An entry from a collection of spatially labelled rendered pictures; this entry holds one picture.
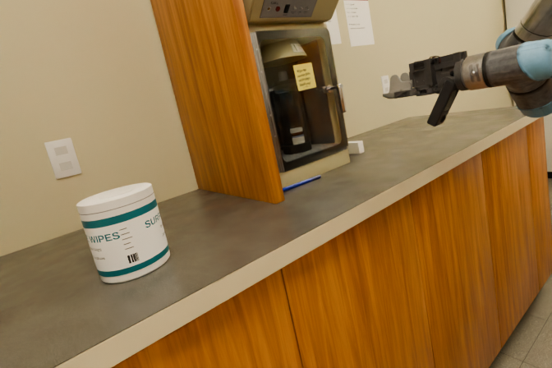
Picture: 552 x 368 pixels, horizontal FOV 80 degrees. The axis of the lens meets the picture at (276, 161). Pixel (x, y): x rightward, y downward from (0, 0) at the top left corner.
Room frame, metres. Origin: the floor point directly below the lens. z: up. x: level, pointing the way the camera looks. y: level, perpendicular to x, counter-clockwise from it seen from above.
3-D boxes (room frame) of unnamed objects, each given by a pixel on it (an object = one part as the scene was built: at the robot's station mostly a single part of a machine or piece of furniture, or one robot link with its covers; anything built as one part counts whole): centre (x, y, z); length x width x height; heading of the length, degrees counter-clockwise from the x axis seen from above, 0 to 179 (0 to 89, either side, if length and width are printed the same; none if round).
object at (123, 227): (0.61, 0.31, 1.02); 0.13 x 0.13 x 0.15
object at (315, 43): (1.02, -0.13, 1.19); 0.30 x 0.01 x 0.40; 125
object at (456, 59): (0.79, -0.42, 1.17); 0.12 x 0.08 x 0.09; 36
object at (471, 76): (0.73, -0.47, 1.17); 0.08 x 0.05 x 0.08; 126
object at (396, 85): (0.87, -0.34, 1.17); 0.09 x 0.03 x 0.06; 40
